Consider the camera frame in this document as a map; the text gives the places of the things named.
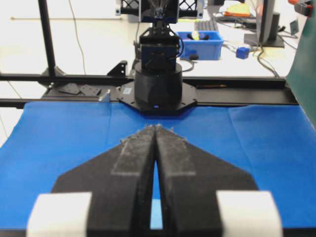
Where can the black computer monitor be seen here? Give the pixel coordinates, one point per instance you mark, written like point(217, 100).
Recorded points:
point(266, 26)

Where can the blue plastic bin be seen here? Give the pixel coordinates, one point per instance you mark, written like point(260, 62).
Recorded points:
point(207, 47)

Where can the black aluminium frame rail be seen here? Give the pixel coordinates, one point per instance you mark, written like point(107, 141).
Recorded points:
point(203, 91)

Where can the black vertical frame post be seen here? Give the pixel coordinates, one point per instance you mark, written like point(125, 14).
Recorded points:
point(44, 17)

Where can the black keyboard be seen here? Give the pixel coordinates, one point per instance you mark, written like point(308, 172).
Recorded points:
point(207, 25)

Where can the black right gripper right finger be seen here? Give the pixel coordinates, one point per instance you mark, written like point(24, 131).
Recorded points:
point(205, 196)

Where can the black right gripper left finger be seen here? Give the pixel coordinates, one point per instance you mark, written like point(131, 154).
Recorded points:
point(107, 196)

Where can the dark green board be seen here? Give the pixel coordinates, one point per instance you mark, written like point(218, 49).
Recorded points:
point(302, 76)

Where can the blue table cloth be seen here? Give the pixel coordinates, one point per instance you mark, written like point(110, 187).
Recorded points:
point(276, 144)

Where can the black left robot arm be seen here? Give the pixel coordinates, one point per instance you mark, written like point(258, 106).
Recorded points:
point(158, 85)

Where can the small blue box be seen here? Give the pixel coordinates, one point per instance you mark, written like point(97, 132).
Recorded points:
point(242, 52)

